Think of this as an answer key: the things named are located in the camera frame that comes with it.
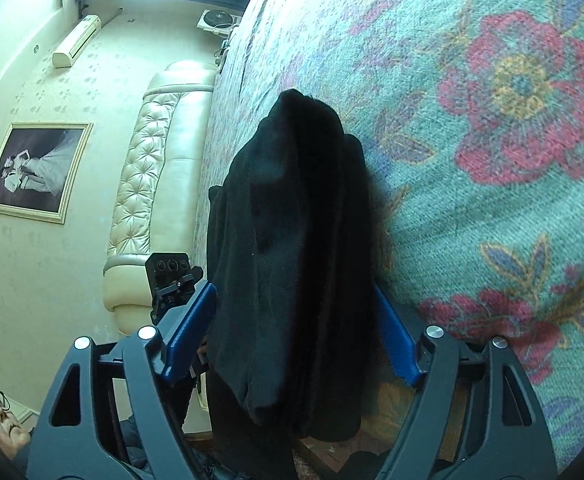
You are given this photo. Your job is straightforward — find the black pants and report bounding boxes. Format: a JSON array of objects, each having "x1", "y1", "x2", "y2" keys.
[{"x1": 207, "y1": 89, "x2": 377, "y2": 479}]

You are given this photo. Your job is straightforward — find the cream tufted leather headboard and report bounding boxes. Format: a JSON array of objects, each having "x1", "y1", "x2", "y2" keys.
[{"x1": 103, "y1": 61, "x2": 217, "y2": 336}]

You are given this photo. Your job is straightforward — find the white box fan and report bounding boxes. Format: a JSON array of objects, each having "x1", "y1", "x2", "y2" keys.
[{"x1": 197, "y1": 9, "x2": 241, "y2": 38}]

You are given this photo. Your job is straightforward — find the floral bedspread bed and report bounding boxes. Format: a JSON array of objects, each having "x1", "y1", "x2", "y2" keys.
[{"x1": 201, "y1": 0, "x2": 584, "y2": 468}]

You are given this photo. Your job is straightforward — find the framed wall picture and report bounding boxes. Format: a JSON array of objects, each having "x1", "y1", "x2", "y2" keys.
[{"x1": 0, "y1": 122, "x2": 93, "y2": 224}]

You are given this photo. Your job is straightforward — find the white wall air conditioner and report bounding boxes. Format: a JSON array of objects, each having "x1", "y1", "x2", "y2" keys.
[{"x1": 52, "y1": 15, "x2": 101, "y2": 68}]

